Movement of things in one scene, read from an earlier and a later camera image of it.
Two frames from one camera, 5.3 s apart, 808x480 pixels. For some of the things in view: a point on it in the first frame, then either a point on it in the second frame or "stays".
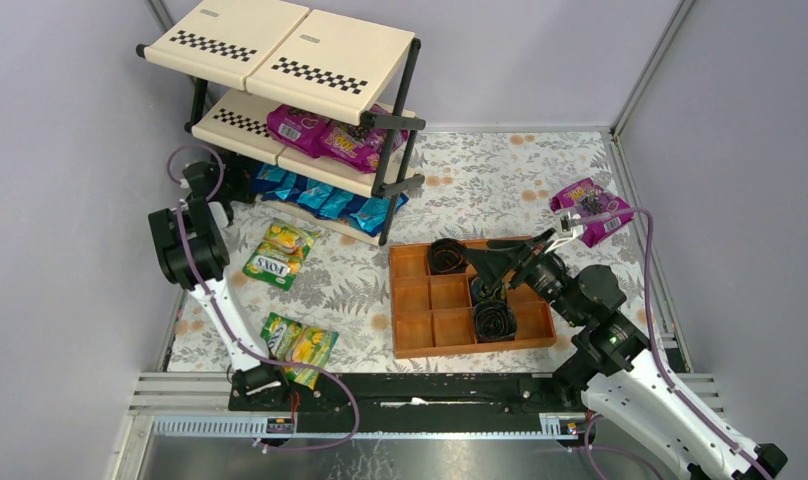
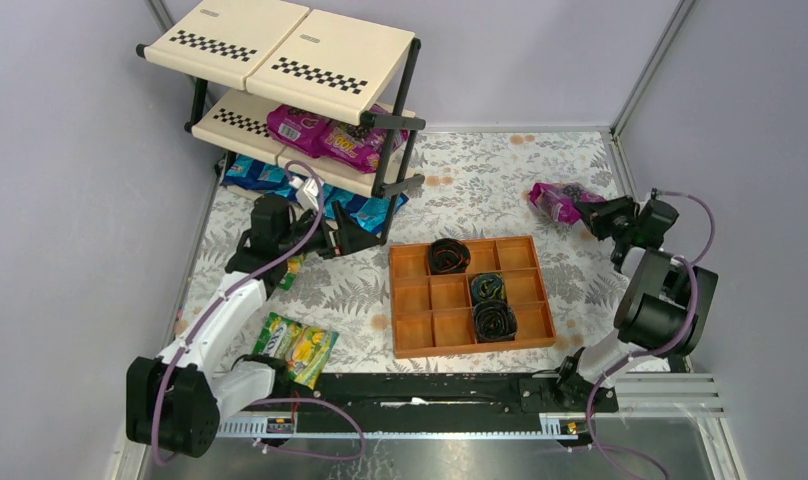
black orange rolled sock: x=447 y=256 stays
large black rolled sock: x=494 y=321 stays
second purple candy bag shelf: x=318 y=136 stays
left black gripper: x=201 y=177 -> x=337 y=238
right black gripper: x=519 y=263 -> x=606 y=218
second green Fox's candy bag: x=290 y=341 stays
